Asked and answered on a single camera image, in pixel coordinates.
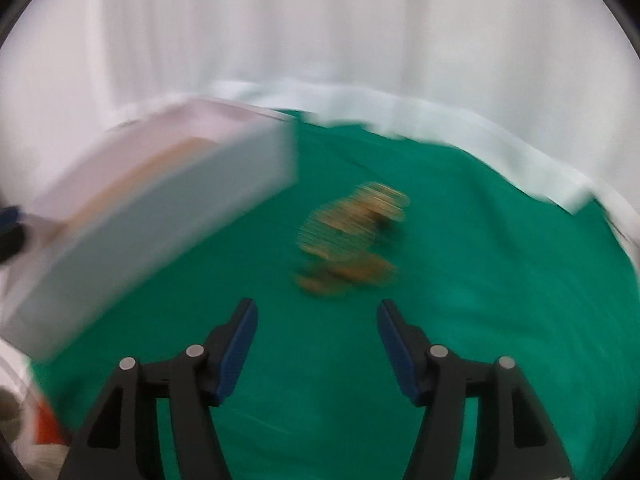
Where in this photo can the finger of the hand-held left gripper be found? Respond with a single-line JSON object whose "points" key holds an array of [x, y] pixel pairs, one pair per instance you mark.
{"points": [[10, 237]]}

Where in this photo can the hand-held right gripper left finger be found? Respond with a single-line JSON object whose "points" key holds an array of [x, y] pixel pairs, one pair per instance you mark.
{"points": [[235, 350]]}

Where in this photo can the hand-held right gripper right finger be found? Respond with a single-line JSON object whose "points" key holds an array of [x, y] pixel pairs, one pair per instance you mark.
{"points": [[400, 350]]}

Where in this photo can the long white cardboard box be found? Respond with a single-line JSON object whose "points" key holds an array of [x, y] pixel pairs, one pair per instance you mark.
{"points": [[150, 220]]}

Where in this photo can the green velvet cloth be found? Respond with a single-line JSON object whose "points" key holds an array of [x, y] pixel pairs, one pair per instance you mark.
{"points": [[450, 285]]}

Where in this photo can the white curtain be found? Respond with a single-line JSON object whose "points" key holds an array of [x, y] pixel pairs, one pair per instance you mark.
{"points": [[320, 25]]}

